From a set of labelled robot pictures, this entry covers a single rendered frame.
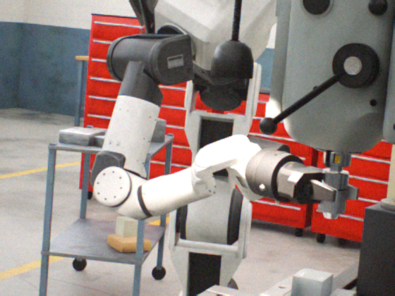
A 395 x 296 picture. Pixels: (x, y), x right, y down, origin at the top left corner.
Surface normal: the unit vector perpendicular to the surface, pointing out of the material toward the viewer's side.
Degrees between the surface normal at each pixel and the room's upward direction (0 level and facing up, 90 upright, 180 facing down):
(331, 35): 90
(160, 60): 86
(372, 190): 90
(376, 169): 90
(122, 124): 70
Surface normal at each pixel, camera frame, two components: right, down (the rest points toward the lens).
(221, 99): -0.12, 0.89
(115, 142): -0.39, -0.29
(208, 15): -0.02, -0.44
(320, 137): -0.38, 0.62
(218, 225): -0.09, 0.17
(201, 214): -0.07, -0.06
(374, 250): -0.51, 0.04
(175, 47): 0.77, 0.07
